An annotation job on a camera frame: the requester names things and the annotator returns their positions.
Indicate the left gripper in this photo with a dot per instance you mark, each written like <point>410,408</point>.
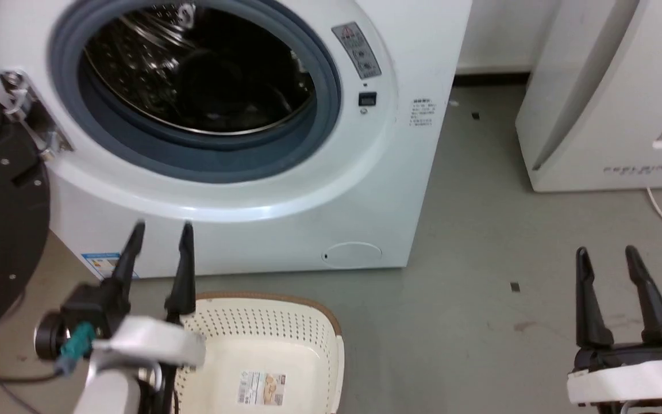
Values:
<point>147,342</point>

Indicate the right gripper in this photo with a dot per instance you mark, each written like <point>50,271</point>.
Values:
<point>630,376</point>

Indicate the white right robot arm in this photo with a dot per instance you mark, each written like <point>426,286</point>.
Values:
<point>653,408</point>

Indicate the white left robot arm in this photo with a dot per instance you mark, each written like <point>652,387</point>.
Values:
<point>107,391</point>

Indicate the cream perforated laundry basket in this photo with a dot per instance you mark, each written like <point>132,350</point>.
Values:
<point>262,339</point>

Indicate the paper label in basket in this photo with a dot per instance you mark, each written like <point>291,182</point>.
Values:
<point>262,388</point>

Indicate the white front-load washing machine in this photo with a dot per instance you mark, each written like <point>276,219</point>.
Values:
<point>365,190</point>

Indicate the blue energy label sticker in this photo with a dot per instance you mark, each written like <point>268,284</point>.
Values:
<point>104,264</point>

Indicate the grey rubber door gasket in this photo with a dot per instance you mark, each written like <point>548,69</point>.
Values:
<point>233,158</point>

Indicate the black round washer door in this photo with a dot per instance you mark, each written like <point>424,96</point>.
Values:
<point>12,190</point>

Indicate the round filter cover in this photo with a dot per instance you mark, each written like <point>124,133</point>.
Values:
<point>353,255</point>

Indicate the metal door hinge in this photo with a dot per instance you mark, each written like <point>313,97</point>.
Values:
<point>32,112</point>

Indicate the steel washer drum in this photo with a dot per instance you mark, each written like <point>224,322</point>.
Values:
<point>153,63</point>

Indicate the white floor appliance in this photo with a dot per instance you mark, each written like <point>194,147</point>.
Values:
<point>601,103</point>

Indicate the black door latch socket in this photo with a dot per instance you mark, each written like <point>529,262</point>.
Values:
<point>368,99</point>

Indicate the grey warning sticker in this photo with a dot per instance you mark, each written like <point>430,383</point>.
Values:
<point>357,50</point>

